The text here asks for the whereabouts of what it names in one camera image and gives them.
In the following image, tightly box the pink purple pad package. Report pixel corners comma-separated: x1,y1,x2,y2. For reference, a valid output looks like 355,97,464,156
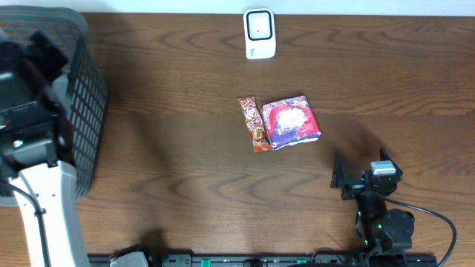
261,96,321,150

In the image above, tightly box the orange chocolate bar wrapper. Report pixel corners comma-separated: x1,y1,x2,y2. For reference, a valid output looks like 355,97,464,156
238,96,272,153

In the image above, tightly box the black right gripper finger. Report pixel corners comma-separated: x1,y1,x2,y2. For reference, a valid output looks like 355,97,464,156
379,148,403,174
330,154,346,188

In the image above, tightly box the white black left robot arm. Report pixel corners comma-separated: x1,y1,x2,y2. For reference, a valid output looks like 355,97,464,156
1,31,90,266

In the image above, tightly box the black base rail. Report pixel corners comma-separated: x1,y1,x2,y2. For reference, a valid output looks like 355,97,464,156
88,253,439,267

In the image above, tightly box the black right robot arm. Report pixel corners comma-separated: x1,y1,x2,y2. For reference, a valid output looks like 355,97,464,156
330,148,415,253

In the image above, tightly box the grey plastic basket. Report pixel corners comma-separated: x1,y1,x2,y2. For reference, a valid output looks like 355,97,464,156
1,5,108,200

